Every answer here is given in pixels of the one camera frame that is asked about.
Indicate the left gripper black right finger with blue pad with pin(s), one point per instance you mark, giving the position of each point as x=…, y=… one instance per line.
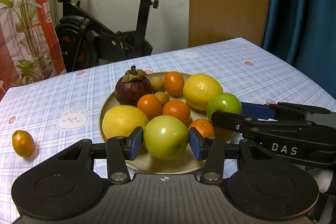
x=215, y=151

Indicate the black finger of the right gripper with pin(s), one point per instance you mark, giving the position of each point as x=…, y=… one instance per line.
x=243, y=124
x=281, y=110

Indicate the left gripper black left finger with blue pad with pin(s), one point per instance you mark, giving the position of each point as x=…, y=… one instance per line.
x=116, y=151

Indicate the green apple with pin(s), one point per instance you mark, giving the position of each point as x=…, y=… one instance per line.
x=165, y=137
x=226, y=102

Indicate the yellow lemon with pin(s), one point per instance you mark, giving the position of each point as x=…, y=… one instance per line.
x=199, y=89
x=121, y=120

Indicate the dark purple mangosteen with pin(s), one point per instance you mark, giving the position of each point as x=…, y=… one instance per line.
x=132, y=86

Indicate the small brown longan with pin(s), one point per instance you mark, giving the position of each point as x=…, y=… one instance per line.
x=157, y=84

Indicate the small orange tangerine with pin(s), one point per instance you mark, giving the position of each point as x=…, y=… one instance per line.
x=174, y=83

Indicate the yellow-orange mandarin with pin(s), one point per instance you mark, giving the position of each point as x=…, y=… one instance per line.
x=23, y=143

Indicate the beige round plate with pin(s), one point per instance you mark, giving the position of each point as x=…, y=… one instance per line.
x=144, y=162

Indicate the blue plaid tablecloth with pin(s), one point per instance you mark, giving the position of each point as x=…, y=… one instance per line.
x=60, y=111

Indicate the blue curtain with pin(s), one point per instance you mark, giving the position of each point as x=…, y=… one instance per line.
x=302, y=33

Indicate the red plant-print backdrop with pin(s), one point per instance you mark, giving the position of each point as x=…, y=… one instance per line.
x=30, y=50

